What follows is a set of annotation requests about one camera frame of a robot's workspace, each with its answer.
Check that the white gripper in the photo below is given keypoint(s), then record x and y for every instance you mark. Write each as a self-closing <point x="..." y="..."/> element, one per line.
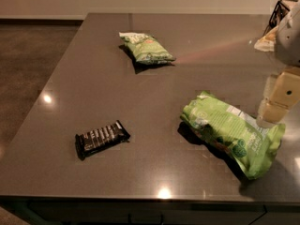
<point x="289" y="40"/>

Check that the green rice chip bag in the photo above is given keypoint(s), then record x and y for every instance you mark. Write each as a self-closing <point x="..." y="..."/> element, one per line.
<point x="233" y="132"/>

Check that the green jalapeno chip bag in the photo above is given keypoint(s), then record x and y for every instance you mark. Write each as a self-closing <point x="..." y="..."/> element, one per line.
<point x="146" y="49"/>

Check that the black candy bar wrapper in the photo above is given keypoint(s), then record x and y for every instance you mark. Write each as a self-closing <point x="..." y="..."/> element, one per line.
<point x="100" y="139"/>

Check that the black wire basket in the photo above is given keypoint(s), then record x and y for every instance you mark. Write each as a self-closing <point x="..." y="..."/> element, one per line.
<point x="282" y="8"/>

